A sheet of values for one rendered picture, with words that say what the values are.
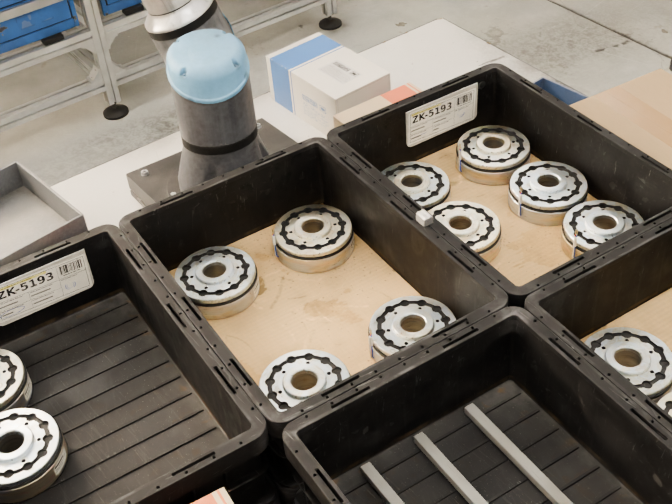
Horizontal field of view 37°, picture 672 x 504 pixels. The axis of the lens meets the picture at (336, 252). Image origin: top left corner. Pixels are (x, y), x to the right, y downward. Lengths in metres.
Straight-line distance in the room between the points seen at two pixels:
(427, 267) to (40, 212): 0.67
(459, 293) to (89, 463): 0.45
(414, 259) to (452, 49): 0.83
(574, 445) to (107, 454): 0.50
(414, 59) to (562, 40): 1.54
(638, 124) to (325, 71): 0.56
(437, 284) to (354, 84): 0.60
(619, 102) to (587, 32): 1.97
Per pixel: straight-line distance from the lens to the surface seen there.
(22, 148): 3.19
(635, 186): 1.33
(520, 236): 1.32
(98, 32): 3.10
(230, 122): 1.47
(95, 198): 1.69
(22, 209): 1.62
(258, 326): 1.22
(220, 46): 1.48
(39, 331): 1.29
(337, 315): 1.22
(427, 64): 1.93
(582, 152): 1.38
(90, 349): 1.24
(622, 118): 1.50
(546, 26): 3.52
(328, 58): 1.79
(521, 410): 1.12
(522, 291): 1.10
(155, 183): 1.61
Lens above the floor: 1.68
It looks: 41 degrees down
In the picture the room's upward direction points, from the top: 5 degrees counter-clockwise
